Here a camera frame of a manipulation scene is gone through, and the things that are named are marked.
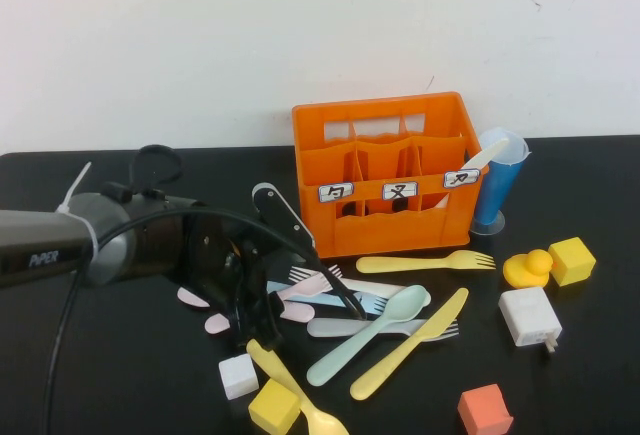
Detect green plastic spoon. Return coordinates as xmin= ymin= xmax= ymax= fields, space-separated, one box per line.
xmin=305 ymin=284 xmax=432 ymax=387

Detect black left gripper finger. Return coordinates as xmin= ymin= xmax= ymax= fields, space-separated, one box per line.
xmin=227 ymin=299 xmax=284 ymax=352
xmin=319 ymin=267 xmax=370 ymax=321

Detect cream plastic fork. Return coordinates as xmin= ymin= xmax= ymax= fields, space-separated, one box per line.
xmin=288 ymin=264 xmax=432 ymax=299

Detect white plastic knife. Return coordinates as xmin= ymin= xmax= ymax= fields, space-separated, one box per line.
xmin=434 ymin=137 xmax=510 ymax=209

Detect white power adapter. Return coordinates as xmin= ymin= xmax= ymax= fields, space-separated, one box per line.
xmin=498 ymin=285 xmax=564 ymax=355

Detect yellow rubber duck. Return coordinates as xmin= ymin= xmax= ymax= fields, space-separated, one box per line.
xmin=501 ymin=248 xmax=555 ymax=290

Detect yellow plastic spoon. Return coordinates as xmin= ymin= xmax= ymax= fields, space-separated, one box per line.
xmin=245 ymin=337 xmax=350 ymax=435

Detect yellow plastic knife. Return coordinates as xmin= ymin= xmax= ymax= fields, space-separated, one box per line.
xmin=349 ymin=287 xmax=470 ymax=401

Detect yellow plastic fork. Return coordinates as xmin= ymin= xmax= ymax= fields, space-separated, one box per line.
xmin=355 ymin=249 xmax=497 ymax=275

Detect grey plastic fork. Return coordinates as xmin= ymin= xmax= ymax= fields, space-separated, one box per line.
xmin=306 ymin=317 xmax=460 ymax=342

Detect black long cable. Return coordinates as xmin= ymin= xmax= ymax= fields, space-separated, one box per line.
xmin=42 ymin=207 xmax=321 ymax=435

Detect pink plastic fork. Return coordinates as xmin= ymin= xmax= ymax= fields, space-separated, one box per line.
xmin=204 ymin=263 xmax=344 ymax=335

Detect black looped cable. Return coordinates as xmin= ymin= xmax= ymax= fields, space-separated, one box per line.
xmin=128 ymin=143 xmax=182 ymax=201

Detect blue plastic fork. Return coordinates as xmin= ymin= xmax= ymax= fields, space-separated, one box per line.
xmin=267 ymin=280 xmax=389 ymax=314

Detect yellow foam cube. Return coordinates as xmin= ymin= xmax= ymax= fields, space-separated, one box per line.
xmin=547 ymin=236 xmax=597 ymax=288
xmin=248 ymin=378 xmax=303 ymax=435

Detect orange foam cube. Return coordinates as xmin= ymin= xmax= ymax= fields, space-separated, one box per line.
xmin=457 ymin=383 xmax=515 ymax=435

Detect white foam cube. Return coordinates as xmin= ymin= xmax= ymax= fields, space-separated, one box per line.
xmin=217 ymin=353 xmax=261 ymax=401

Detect white zip tie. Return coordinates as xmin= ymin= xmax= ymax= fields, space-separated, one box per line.
xmin=55 ymin=161 xmax=101 ymax=276

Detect blue cone cup clear base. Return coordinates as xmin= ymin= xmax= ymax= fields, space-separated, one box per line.
xmin=468 ymin=126 xmax=531 ymax=236

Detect orange plastic cutlery crate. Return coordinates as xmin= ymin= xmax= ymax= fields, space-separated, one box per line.
xmin=291 ymin=91 xmax=490 ymax=260

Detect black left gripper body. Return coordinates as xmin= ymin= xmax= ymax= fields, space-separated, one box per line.
xmin=184 ymin=209 xmax=311 ymax=309

